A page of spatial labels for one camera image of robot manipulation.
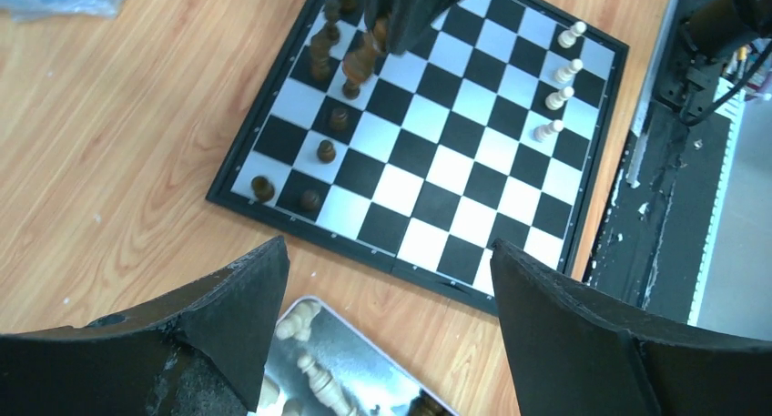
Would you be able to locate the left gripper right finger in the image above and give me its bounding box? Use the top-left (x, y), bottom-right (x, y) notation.
top-left (491, 239), bottom-right (771, 415)

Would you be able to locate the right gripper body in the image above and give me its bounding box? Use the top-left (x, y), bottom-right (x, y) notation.
top-left (363, 0), bottom-right (461, 55)

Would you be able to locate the pink metal tin box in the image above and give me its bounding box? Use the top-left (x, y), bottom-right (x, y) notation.
top-left (254, 296), bottom-right (455, 415)

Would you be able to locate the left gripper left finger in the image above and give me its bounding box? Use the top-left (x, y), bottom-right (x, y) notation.
top-left (1, 237), bottom-right (290, 415)

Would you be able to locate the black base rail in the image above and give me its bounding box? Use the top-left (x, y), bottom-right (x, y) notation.
top-left (584, 0), bottom-right (772, 327)

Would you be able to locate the dark chess rook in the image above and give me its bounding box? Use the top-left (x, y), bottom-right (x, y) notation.
top-left (250, 175), bottom-right (275, 203)

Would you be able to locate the black white chessboard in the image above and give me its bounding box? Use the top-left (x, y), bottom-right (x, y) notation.
top-left (208, 0), bottom-right (628, 313)

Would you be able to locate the white king in tin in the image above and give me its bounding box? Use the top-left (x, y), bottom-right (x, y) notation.
top-left (297, 352), bottom-right (358, 416)

